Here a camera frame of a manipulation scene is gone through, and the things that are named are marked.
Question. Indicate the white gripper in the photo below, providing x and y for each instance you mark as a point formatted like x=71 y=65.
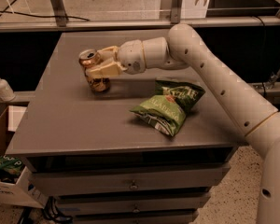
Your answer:
x=131 y=56

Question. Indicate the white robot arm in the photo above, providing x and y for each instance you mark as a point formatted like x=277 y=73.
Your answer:
x=258 y=119

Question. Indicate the grey drawer cabinet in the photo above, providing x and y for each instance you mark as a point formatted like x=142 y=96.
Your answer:
x=100 y=162

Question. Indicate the green jalapeno chip bag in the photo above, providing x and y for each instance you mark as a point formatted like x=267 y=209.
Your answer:
x=168 y=108

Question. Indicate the white pump bottle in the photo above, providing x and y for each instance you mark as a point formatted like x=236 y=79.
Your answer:
x=6 y=93

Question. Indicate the green packet in box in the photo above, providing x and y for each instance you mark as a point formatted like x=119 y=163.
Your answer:
x=11 y=165

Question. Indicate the cardboard box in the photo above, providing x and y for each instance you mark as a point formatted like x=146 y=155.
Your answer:
x=15 y=188

